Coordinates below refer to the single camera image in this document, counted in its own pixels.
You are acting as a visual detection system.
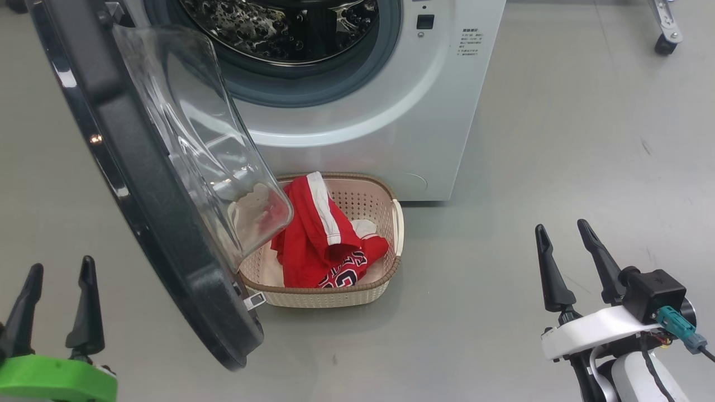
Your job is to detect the red Bulls basketball jersey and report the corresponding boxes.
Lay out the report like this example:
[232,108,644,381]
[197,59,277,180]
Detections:
[318,219,389,288]

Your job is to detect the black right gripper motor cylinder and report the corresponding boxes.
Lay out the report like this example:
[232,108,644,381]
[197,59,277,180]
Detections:
[679,299,698,330]

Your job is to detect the cream perforated laundry basket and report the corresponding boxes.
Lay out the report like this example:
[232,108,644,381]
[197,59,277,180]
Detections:
[237,172,404,309]

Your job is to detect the right arm cable teal plug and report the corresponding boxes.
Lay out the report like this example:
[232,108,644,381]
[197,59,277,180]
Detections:
[640,306,715,402]

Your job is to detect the metal frame leg with caster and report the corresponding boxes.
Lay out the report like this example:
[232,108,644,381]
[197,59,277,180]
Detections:
[648,0,683,55]

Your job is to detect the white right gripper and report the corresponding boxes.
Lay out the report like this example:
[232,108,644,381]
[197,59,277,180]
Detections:
[535,219,662,361]

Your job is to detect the red shorts with white stripe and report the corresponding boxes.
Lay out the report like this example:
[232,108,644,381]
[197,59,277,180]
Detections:
[271,172,389,288]

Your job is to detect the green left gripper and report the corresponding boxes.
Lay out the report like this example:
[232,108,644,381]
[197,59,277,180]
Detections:
[0,256,118,402]

